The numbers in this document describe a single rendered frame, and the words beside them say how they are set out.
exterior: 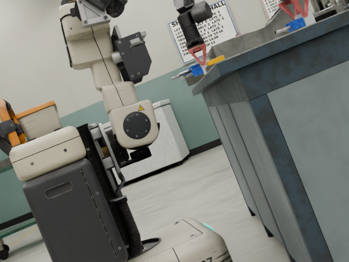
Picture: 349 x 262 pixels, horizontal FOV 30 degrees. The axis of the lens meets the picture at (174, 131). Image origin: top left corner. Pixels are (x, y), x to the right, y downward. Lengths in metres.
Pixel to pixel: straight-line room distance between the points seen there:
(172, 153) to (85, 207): 6.79
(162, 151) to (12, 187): 2.84
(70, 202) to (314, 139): 0.89
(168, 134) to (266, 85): 7.23
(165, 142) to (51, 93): 2.23
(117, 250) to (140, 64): 0.68
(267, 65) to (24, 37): 8.83
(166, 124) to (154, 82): 1.07
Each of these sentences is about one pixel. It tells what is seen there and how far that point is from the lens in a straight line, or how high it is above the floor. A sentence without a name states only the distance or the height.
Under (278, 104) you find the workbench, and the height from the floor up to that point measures 0.63.
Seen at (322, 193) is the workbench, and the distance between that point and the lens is 1.84.
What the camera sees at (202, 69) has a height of 0.82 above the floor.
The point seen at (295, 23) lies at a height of 0.83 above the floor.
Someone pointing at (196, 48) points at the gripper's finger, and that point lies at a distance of 2.43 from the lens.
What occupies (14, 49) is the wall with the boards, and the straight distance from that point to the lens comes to 10.54.
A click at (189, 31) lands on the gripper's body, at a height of 0.97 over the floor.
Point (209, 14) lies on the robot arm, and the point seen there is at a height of 1.00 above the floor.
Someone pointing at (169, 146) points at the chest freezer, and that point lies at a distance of 9.02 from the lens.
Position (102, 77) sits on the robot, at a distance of 2.48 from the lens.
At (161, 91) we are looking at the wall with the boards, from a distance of 9.85.
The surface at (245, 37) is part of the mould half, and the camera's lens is 2.42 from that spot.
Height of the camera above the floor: 0.72
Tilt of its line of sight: 2 degrees down
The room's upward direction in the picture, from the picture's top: 22 degrees counter-clockwise
